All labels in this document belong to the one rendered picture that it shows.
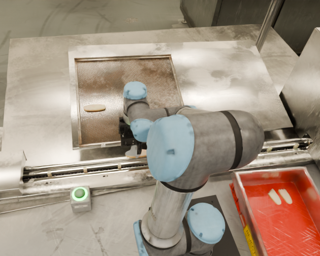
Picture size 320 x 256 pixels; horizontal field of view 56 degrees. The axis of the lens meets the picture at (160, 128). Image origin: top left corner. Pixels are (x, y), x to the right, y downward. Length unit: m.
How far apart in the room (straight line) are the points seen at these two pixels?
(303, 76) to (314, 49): 0.13
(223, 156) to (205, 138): 0.05
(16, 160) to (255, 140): 0.96
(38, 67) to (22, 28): 2.00
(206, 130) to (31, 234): 0.87
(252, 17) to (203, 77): 1.58
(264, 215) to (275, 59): 1.14
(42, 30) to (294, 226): 3.18
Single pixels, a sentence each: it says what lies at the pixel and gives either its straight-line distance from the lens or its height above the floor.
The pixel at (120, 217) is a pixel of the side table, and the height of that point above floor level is 0.82.
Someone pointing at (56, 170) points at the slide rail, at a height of 0.85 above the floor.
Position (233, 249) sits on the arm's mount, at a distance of 1.16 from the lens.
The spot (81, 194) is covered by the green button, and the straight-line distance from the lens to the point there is 1.18.
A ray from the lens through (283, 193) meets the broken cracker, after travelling 1.42.
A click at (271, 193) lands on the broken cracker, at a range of 1.40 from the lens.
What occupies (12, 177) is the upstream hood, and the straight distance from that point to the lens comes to 1.26.
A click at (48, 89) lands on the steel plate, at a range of 1.70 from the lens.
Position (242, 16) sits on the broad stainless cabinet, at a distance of 3.05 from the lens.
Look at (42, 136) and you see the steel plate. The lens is 1.48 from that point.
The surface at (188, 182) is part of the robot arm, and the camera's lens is 0.57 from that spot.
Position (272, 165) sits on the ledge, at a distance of 1.45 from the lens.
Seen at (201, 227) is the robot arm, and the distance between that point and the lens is 0.90.
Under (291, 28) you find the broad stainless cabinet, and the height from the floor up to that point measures 0.46.
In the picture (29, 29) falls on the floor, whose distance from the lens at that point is 3.79.
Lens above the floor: 1.93
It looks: 49 degrees down
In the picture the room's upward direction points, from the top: 9 degrees clockwise
